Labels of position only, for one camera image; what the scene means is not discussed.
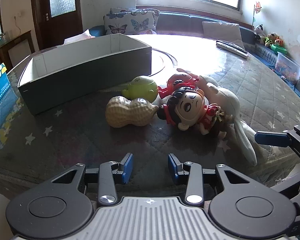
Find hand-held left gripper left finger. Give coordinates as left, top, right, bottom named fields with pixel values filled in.
left=51, top=152, right=134, bottom=207

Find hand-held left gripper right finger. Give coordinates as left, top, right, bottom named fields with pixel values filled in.
left=167, top=153, right=252, bottom=207

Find beige peanut toy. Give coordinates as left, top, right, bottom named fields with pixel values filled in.
left=105, top=96, right=159, bottom=128

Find white plush rabbit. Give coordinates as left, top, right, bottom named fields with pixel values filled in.
left=197, top=75, right=259, bottom=167

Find black-haired doll figure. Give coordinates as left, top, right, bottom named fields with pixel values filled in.
left=157, top=86, right=233, bottom=138

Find green round toy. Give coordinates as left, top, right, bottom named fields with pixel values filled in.
left=122, top=76, right=158, bottom=103

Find red plastic toy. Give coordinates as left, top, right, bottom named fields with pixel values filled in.
left=158, top=68, right=200, bottom=99

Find grey storage box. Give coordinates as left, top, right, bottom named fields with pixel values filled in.
left=17, top=33, right=152, bottom=116

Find quilted round desktop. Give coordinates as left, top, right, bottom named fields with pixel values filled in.
left=0, top=34, right=300, bottom=205

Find clear plastic storage bin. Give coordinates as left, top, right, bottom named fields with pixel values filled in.
left=275, top=52, right=300, bottom=83

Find green plastic toy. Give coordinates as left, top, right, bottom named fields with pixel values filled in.
left=271, top=44, right=288, bottom=55

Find remote controls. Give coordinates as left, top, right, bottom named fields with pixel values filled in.
left=216, top=42, right=248, bottom=59

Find dog plush in green vest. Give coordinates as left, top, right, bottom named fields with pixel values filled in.
left=264, top=32, right=278, bottom=47

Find black remote control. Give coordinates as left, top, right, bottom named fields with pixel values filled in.
left=216, top=40, right=248, bottom=53

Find round glass turntable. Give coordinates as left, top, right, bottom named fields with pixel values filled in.
left=150, top=49, right=178, bottom=77

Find grey cushion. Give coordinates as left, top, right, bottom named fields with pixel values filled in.
left=202, top=21, right=245, bottom=50

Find colourful pinwheel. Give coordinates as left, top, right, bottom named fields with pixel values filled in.
left=252, top=1, right=262, bottom=28

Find pink tissue pack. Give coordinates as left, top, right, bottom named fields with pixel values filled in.
left=64, top=29, right=97, bottom=45

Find blue box with yellow dots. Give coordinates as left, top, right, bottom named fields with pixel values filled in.
left=0, top=63, right=24, bottom=153

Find butterfly print pillow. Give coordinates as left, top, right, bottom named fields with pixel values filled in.
left=104, top=7, right=160, bottom=35

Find blue bench sofa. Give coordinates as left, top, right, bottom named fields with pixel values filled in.
left=89, top=11, right=300, bottom=103

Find wooden cabinet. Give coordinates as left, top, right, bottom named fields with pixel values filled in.
left=0, top=30, right=35, bottom=67

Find dark wooden door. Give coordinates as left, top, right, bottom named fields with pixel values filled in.
left=31, top=0, right=84, bottom=49

